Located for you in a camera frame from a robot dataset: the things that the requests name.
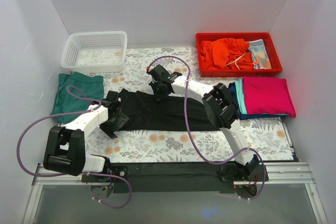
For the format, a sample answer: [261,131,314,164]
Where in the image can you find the black t shirt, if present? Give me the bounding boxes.
[120,89,219,131]

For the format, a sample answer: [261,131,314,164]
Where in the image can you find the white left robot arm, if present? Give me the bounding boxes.
[43,91,129,182]

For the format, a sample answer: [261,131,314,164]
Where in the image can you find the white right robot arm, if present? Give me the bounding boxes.
[146,65,260,181]

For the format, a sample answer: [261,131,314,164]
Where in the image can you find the teal green folded shirt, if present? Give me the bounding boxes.
[50,72,104,124]

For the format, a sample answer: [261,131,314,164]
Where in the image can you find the navy blue folded shirt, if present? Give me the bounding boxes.
[228,83,287,120]

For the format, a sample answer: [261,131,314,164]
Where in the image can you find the white plastic basket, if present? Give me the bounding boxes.
[60,31,128,73]

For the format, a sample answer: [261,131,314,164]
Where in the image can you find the orange crumpled shirt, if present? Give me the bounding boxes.
[200,38,254,70]

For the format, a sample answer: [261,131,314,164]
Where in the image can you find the turquoise folded shirt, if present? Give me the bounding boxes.
[235,79,247,114]

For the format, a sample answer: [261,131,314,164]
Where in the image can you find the magenta folded shirt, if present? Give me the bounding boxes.
[242,77,296,118]

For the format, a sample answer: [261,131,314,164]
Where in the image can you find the patterned pastel cloth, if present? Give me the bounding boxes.
[248,39,271,69]

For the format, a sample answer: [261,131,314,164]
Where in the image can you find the red plastic bin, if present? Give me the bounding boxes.
[195,32,282,77]

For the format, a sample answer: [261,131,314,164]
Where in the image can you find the floral patterned table mat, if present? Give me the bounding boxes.
[85,47,293,163]

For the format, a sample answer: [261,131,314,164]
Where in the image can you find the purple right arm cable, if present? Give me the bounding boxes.
[146,55,267,200]

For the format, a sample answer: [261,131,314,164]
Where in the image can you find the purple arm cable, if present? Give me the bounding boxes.
[16,85,133,209]
[146,55,267,200]

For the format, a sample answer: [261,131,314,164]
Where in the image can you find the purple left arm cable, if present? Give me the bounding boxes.
[16,85,133,209]

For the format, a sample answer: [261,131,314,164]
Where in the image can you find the aluminium mounting rail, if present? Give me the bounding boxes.
[24,162,328,223]

